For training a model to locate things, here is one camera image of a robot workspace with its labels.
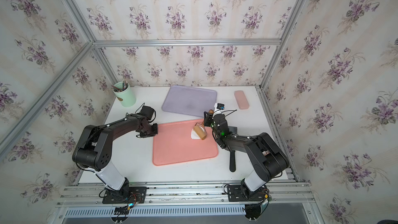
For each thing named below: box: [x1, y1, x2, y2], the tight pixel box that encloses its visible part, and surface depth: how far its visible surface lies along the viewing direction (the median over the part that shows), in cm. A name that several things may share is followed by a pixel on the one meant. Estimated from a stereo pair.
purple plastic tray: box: [161, 85, 218, 118], surface depth 116 cm
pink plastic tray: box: [152, 118, 219, 166], surface depth 92 cm
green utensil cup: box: [111, 81, 137, 108], surface depth 104 cm
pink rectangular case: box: [234, 90, 250, 110], surface depth 114 cm
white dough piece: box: [190, 128, 201, 140], surface depth 94 cm
